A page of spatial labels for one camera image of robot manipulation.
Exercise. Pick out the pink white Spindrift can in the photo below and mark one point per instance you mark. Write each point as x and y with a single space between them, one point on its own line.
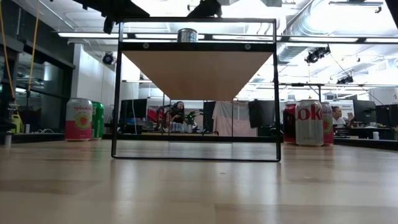
327 124
78 121

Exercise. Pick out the green soda can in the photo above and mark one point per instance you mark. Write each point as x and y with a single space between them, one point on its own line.
99 119

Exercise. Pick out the slim silver can blue tab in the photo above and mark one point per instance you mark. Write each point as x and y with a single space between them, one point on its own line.
187 35

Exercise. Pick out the background black robot arms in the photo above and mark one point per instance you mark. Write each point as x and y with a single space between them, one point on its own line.
194 119

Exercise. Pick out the silver Diet Coke can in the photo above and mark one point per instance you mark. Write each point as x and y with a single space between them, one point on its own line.
309 124

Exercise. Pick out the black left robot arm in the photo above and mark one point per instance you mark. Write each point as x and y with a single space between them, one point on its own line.
115 7

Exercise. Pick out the black ceiling spotlight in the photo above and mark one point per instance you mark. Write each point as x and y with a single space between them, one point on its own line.
317 54
345 80

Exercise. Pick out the red Coca-Cola can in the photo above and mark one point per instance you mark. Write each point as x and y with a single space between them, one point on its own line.
289 124

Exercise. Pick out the small white bottle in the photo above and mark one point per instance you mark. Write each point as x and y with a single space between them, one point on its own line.
27 128

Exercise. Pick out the wooden shelf black metal frame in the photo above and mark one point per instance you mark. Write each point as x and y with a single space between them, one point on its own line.
199 74

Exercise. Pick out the black ceiling camera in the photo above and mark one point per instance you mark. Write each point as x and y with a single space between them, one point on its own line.
108 58

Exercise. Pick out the white hanging shirt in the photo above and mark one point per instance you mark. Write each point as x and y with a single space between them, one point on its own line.
231 118

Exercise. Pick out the yellow plastic jug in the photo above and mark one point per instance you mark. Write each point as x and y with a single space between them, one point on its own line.
16 124

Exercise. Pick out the ceiling light strip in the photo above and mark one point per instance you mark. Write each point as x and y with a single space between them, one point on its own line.
90 35

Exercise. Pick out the white cup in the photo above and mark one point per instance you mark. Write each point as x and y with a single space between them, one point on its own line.
7 140
375 135

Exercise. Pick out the person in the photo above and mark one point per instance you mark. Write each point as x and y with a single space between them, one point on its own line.
337 115
178 113

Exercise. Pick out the black aluminium table frame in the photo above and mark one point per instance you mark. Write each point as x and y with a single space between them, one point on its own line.
46 137

